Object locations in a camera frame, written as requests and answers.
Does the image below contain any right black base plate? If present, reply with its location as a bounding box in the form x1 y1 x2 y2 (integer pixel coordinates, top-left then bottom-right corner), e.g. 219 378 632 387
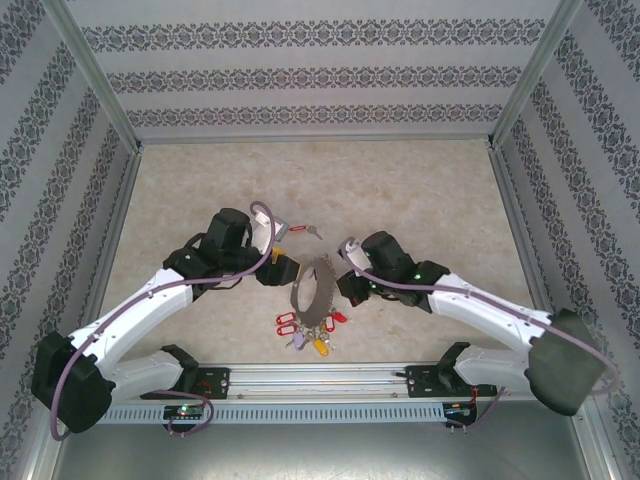
405 363 499 400

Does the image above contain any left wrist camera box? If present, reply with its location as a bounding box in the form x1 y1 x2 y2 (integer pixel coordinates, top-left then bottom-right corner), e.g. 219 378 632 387
248 208 292 257

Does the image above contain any grey slotted cable duct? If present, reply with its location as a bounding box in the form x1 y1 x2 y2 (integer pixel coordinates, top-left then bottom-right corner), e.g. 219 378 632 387
99 402 447 426

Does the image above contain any aluminium frame post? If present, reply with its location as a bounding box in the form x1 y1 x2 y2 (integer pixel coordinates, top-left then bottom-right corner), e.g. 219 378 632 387
41 0 144 152
487 0 585 149

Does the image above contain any aluminium table edge rail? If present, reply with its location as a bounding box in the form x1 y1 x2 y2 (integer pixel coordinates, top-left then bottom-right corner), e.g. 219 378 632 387
487 142 551 321
74 144 146 351
137 134 496 147

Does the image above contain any key ring with coloured tags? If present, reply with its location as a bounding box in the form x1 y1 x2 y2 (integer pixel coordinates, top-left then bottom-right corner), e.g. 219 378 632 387
288 252 337 327

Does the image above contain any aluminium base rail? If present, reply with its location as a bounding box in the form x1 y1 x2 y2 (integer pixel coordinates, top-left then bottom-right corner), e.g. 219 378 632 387
107 362 536 402

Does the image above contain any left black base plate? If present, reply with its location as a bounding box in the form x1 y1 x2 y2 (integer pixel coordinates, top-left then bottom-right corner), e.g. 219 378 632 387
139 366 233 401

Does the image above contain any grey metal sheet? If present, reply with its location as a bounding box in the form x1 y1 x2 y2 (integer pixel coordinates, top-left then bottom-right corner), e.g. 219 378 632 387
47 399 609 480

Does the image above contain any left green circuit board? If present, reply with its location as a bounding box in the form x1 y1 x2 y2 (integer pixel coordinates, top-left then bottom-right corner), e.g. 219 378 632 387
163 404 206 421

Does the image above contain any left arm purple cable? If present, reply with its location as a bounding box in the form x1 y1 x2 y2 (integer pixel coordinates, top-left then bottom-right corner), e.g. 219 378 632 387
49 200 277 441

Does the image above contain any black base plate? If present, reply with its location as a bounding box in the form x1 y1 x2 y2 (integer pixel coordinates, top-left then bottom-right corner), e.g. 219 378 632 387
405 363 499 400
139 366 233 401

